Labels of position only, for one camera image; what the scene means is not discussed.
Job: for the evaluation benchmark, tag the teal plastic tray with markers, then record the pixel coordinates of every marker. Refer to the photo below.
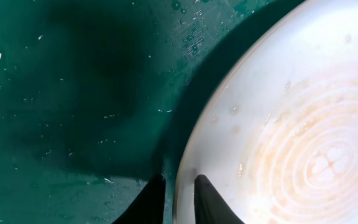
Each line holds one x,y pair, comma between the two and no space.
96,97

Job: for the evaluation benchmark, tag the light blue plate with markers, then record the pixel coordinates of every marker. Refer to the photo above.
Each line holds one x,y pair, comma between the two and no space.
278,139

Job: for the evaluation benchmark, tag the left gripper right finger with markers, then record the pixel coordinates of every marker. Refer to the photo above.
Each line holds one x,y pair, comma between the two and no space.
209,206

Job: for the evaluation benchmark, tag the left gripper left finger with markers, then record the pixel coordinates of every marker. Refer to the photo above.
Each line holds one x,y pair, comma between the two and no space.
148,206

